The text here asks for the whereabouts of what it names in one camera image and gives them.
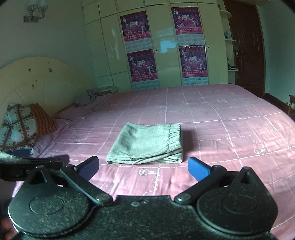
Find wall lamp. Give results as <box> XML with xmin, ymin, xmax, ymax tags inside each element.
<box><xmin>23</xmin><ymin>0</ymin><xmax>48</xmax><ymax>23</ymax></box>

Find lower right purple poster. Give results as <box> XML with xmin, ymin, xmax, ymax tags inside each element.
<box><xmin>179</xmin><ymin>45</ymin><xmax>208</xmax><ymax>78</ymax></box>

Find cream bed headboard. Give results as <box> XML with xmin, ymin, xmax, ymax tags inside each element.
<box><xmin>1</xmin><ymin>56</ymin><xmax>92</xmax><ymax>121</ymax></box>

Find blue patterned pillow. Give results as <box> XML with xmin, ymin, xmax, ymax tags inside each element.
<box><xmin>1</xmin><ymin>104</ymin><xmax>37</xmax><ymax>152</ymax></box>

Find orange striped pillow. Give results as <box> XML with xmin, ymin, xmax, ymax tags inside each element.
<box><xmin>29</xmin><ymin>103</ymin><xmax>58</xmax><ymax>136</ymax></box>

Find purple poster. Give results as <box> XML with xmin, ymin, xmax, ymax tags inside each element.
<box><xmin>127</xmin><ymin>49</ymin><xmax>157</xmax><ymax>83</ymax></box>
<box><xmin>120</xmin><ymin>11</ymin><xmax>150</xmax><ymax>42</ymax></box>
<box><xmin>171</xmin><ymin>6</ymin><xmax>203</xmax><ymax>35</ymax></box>
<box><xmin>179</xmin><ymin>45</ymin><xmax>208</xmax><ymax>78</ymax></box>

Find grey crumpled cloth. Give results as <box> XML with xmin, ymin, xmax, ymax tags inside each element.
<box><xmin>74</xmin><ymin>89</ymin><xmax>107</xmax><ymax>107</ymax></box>

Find white corner shelves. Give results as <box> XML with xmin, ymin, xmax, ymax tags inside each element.
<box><xmin>219</xmin><ymin>9</ymin><xmax>240</xmax><ymax>85</ymax></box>

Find pink checked bed sheet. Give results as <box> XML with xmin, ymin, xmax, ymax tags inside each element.
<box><xmin>34</xmin><ymin>84</ymin><xmax>294</xmax><ymax>239</ymax></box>

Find upper left purple poster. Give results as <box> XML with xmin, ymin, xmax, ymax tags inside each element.
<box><xmin>120</xmin><ymin>11</ymin><xmax>150</xmax><ymax>42</ymax></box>

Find dark wooden door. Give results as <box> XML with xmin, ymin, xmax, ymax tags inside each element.
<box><xmin>224</xmin><ymin>1</ymin><xmax>265</xmax><ymax>97</ymax></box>

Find lower left purple poster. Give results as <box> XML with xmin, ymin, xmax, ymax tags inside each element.
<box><xmin>127</xmin><ymin>49</ymin><xmax>157</xmax><ymax>83</ymax></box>

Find wooden chair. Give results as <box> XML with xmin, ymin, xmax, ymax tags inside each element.
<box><xmin>287</xmin><ymin>95</ymin><xmax>295</xmax><ymax>116</ymax></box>

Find grey fleece pants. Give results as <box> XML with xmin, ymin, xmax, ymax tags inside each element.
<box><xmin>106</xmin><ymin>122</ymin><xmax>183</xmax><ymax>165</ymax></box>

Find upper right purple poster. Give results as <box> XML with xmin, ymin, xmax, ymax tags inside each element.
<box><xmin>171</xmin><ymin>6</ymin><xmax>203</xmax><ymax>35</ymax></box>

